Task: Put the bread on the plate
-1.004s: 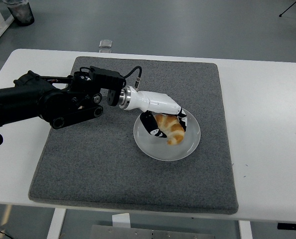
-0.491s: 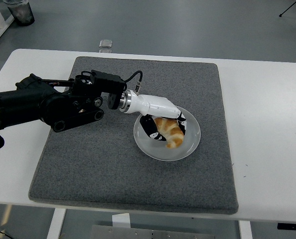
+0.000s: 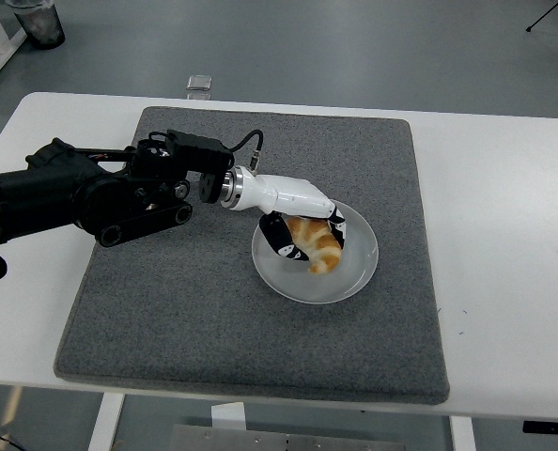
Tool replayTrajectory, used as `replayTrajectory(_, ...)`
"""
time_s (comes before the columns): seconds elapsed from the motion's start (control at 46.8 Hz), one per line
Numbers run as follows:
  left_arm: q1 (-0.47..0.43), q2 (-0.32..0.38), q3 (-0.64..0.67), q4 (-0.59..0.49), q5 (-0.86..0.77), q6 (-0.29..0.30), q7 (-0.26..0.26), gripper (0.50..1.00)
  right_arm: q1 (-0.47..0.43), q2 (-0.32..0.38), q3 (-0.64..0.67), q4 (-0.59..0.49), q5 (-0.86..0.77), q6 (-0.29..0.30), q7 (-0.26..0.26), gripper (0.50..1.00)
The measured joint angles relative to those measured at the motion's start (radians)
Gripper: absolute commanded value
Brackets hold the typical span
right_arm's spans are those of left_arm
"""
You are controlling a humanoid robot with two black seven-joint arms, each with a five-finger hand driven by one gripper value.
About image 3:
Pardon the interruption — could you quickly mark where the black trash bin with bag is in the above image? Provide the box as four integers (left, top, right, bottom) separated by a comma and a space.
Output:
4, 0, 67, 51

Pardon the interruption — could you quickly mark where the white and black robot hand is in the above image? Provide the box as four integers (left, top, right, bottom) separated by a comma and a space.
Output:
239, 172, 348, 262

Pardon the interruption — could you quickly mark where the small clear square tile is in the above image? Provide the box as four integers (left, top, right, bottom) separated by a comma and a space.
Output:
186, 73, 214, 92

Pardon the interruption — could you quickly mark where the white table leg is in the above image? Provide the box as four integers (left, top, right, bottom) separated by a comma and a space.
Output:
449, 415, 477, 451
86, 392, 126, 451

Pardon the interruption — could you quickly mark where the black table control box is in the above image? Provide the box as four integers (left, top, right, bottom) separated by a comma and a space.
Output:
521, 420, 558, 435

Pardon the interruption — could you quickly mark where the black tripod leg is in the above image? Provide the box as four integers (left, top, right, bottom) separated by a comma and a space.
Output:
525, 0, 558, 33

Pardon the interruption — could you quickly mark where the light grey round plate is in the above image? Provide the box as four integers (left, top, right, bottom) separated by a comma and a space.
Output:
251, 199, 380, 305

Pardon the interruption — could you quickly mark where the grey felt mat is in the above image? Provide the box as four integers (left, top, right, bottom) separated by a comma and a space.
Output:
53, 105, 451, 407

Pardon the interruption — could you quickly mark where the grey metal plate with screws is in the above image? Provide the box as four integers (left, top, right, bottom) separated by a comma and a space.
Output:
168, 424, 410, 451

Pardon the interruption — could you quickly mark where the golden croissant bread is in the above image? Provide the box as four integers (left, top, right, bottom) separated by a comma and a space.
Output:
286, 215, 344, 275

